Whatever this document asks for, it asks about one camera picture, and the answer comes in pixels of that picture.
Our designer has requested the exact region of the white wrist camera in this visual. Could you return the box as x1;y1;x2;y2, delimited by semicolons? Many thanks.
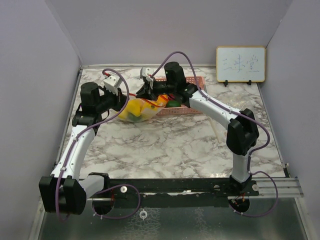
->
140;66;154;86
103;74;122;96

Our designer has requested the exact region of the clear bag red zipper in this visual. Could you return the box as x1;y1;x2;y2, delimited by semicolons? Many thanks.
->
117;93;169;123

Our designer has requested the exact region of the clear bag white zipper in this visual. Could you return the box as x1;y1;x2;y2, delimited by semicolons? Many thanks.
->
208;94;251;143

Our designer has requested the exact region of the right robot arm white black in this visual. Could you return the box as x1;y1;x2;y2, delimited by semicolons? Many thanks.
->
136;62;259;196

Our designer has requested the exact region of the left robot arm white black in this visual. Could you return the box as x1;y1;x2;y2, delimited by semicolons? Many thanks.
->
39;82;129;215

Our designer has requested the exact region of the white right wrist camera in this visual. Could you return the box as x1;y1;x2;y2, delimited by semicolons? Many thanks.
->
140;66;154;86

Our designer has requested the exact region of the pink plastic basket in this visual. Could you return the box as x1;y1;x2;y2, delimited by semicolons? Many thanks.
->
156;76;206;117

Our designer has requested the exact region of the yellow bell pepper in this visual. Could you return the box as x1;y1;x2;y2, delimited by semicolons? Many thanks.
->
140;102;157;119

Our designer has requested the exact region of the small whiteboard wooden frame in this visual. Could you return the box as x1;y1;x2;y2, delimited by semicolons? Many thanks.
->
216;46;266;83

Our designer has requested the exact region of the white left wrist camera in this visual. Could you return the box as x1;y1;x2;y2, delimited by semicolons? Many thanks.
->
103;74;122;96

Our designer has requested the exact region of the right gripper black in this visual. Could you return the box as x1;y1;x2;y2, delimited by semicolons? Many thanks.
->
136;78;176;102

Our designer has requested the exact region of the green lime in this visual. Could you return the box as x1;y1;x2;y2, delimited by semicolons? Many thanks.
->
165;100;181;108

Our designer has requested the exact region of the yellow orange fruit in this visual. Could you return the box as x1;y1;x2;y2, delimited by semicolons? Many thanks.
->
118;98;143;122

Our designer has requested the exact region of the orange green mango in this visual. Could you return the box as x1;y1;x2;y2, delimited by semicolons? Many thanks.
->
156;95;169;107

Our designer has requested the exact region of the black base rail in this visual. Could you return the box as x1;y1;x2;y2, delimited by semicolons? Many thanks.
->
91;177;259;209

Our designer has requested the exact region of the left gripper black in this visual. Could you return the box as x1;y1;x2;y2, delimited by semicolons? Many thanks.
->
96;85;129;113

